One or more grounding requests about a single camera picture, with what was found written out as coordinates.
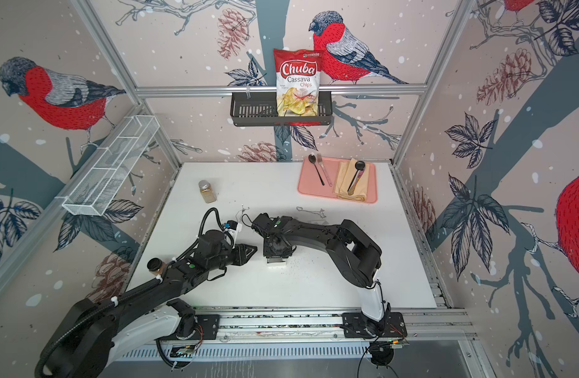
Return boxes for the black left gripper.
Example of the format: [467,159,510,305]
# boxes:
[208,243,259,272]

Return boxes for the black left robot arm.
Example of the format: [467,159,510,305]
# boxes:
[34,221,258,377]

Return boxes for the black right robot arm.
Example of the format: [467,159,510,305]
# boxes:
[252,213,390,337]

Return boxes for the brown jar black lid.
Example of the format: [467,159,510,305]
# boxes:
[147,258,168,277]

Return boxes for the glass spice jar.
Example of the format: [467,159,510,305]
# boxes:
[198,180,216,203]

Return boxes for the black spoon on tray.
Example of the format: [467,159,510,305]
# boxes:
[308,154,325,186]

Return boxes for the silver fork on tray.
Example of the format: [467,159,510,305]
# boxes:
[316,154,332,187]

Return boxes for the pink plastic tray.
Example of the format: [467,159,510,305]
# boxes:
[297,157,378,204]

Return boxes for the beige folded cloth napkin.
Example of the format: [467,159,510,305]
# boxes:
[334,159,369,202]

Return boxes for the black spoon on napkin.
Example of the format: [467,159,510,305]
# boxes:
[347,161,366,195]

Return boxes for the red Chuba cassava chips bag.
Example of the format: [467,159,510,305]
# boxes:
[274,50,323,117]

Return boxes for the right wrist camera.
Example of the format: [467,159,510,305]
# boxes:
[251,213,278,237]

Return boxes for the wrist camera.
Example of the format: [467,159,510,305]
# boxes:
[251,213,278,237]
[224,220,243,233]

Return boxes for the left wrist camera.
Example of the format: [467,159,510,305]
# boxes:
[224,220,243,233]

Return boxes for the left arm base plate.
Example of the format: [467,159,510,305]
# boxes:
[154,314,220,342]

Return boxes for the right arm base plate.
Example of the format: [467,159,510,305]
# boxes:
[340,312,408,340]

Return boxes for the black wire wall basket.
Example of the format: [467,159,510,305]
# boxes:
[230,90,334,128]

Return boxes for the white wire mesh shelf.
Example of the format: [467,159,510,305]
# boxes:
[62,115,160,216]

